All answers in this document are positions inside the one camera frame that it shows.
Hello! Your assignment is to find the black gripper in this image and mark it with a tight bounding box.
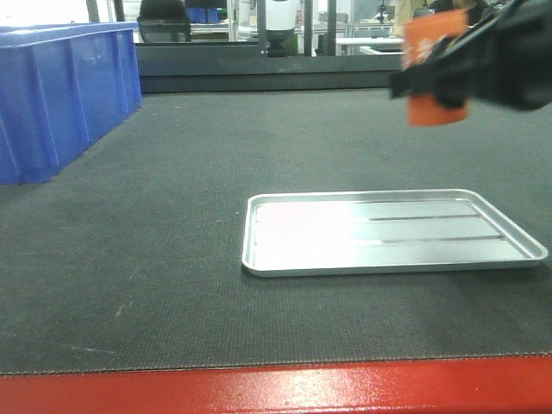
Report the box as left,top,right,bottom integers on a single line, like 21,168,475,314
389,1,551,110

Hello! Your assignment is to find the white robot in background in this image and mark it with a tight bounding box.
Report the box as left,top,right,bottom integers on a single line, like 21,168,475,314
265,0,300,58

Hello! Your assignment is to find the silver metal tray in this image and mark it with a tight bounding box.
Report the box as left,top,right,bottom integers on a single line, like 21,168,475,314
241,188,549,278

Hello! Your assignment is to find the blue plastic crate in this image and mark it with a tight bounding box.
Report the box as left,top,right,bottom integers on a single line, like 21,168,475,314
1,22,141,185

